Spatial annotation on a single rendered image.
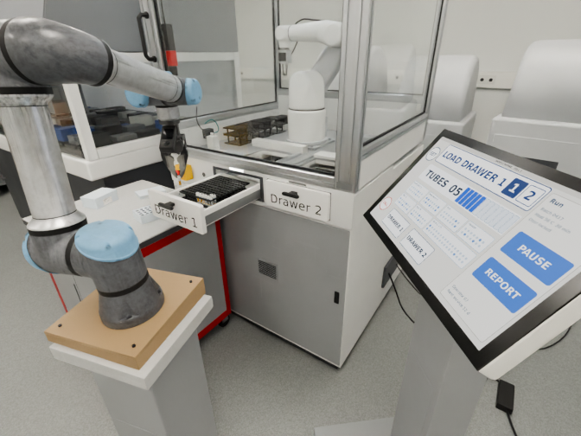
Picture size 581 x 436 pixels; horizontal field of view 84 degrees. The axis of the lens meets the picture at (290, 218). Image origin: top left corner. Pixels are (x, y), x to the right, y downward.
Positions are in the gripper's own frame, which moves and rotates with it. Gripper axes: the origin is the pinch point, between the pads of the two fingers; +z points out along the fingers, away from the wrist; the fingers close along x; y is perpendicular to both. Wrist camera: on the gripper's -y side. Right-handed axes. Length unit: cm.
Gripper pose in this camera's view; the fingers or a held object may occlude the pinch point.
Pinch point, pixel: (178, 175)
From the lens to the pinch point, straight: 129.0
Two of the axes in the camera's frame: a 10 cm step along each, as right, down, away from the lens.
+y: -1.3, -4.5, 8.8
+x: -9.9, 0.8, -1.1
